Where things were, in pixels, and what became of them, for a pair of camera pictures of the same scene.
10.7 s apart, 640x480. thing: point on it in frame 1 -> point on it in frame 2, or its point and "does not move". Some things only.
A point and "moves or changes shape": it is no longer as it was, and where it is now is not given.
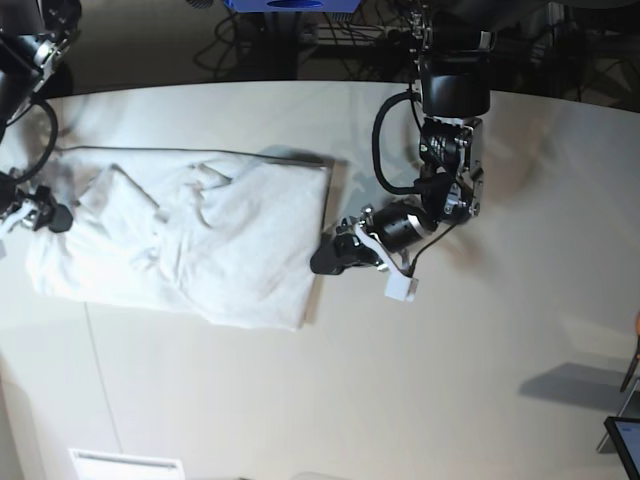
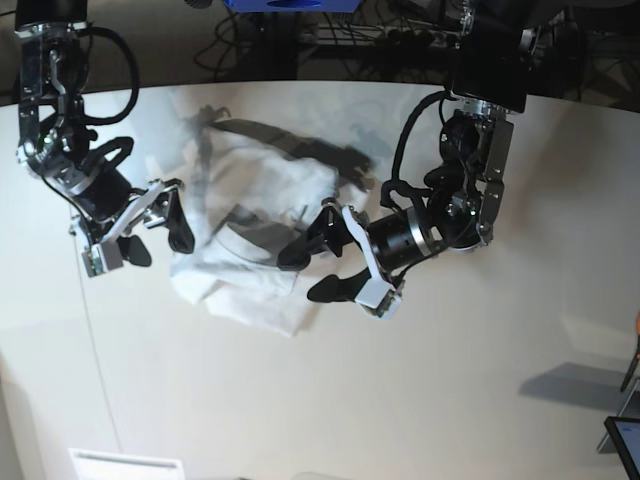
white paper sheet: x=89 y=464 does not move
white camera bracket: x=11 y=219 -> x=108 y=255
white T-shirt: x=226 y=236 moves or changes shape
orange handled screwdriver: x=635 y=368 does not move
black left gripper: x=43 y=201 -> x=180 y=234
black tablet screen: x=623 y=434 does not move
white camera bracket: x=397 y=284 -> x=381 y=298
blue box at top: x=294 y=6 does not move
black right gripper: x=364 y=224 -> x=331 y=228
